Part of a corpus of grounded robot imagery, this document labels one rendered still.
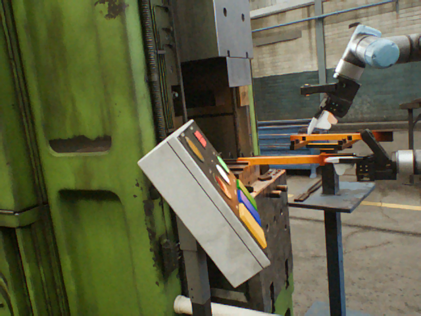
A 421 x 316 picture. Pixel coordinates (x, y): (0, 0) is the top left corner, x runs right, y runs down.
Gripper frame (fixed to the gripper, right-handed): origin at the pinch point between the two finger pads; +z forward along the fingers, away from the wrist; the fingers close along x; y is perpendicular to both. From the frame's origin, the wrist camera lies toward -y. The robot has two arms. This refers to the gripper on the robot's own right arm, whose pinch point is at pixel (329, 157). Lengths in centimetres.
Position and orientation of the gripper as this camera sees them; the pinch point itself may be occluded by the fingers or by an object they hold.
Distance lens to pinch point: 128.7
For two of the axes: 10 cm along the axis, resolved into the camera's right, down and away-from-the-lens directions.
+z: -8.8, 0.3, 4.7
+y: 1.2, 9.8, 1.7
